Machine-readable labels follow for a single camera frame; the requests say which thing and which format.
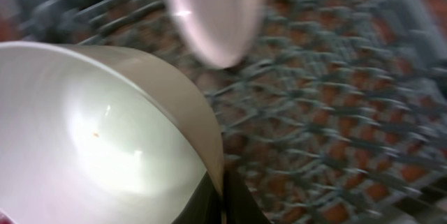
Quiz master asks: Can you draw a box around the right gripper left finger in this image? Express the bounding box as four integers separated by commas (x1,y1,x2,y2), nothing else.
173,173,222,224

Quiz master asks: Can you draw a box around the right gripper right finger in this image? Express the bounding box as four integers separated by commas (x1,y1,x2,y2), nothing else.
223,170,270,224

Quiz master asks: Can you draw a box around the white bowl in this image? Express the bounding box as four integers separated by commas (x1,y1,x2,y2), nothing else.
1,41,224,224

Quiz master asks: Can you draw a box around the pink round plate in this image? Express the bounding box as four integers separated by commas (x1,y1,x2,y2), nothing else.
165,0,265,68

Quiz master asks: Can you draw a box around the grey plastic dishwasher rack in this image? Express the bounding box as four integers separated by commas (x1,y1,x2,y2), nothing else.
1,0,446,223

